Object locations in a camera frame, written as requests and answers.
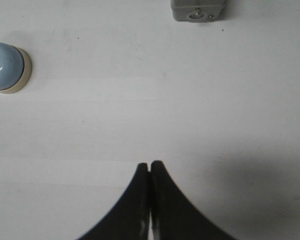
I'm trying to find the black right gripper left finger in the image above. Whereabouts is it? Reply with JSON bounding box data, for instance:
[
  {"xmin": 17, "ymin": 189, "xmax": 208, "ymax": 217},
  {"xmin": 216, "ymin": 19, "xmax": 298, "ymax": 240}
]
[{"xmin": 80, "ymin": 163, "xmax": 151, "ymax": 240}]

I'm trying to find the grey push-button control box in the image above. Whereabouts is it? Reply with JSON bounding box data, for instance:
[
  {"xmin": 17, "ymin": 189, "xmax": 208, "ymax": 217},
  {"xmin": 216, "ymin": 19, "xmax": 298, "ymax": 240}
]
[{"xmin": 170, "ymin": 0, "xmax": 226, "ymax": 23}]

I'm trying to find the blue and cream desk bell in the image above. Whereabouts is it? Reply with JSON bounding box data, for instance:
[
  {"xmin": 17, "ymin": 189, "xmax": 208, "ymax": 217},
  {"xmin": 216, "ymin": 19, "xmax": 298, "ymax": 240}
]
[{"xmin": 0, "ymin": 42, "xmax": 32, "ymax": 94}]

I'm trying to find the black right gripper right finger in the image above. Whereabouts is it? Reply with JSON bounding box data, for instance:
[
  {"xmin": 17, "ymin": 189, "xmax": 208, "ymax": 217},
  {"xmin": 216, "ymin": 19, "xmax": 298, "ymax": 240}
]
[{"xmin": 150, "ymin": 160, "xmax": 234, "ymax": 240}]

